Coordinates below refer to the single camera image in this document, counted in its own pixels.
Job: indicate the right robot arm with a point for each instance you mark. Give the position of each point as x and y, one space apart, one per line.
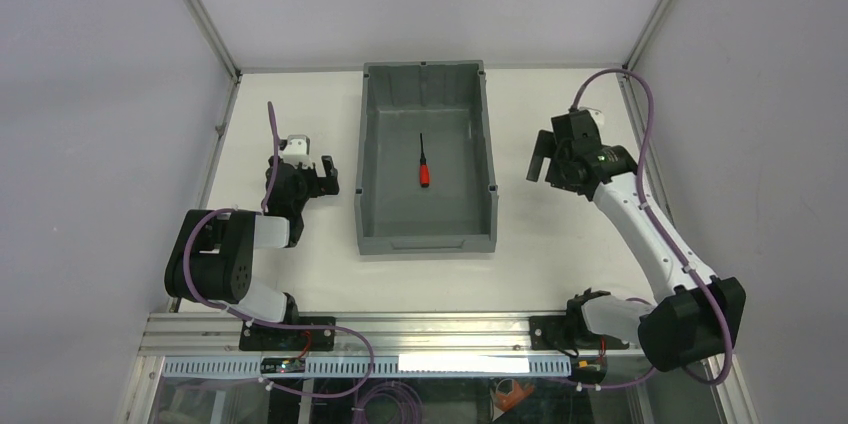
696 314

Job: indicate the red black screwdriver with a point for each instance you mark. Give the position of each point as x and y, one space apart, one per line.
424 174

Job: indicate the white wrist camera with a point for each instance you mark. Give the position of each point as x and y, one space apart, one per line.
295 151
598 116

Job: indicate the orange object below table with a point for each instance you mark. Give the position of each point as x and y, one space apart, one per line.
507 393

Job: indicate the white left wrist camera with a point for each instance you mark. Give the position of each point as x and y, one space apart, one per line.
295 151

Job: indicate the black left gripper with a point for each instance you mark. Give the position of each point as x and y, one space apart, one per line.
318 180

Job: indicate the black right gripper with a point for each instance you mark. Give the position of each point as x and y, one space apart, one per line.
553 160

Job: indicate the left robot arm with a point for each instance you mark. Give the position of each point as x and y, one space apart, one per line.
240 259

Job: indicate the grey plastic bin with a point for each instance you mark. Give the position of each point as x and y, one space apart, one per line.
446 101

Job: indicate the aluminium frame rail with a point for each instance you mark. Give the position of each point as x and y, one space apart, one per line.
213 334

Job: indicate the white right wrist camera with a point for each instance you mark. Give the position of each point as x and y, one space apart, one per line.
598 116

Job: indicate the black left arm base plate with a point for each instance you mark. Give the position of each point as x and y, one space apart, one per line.
256 338

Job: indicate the white slotted cable duct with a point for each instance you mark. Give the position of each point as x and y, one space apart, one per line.
408 365

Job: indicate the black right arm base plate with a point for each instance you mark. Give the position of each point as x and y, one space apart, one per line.
561 333

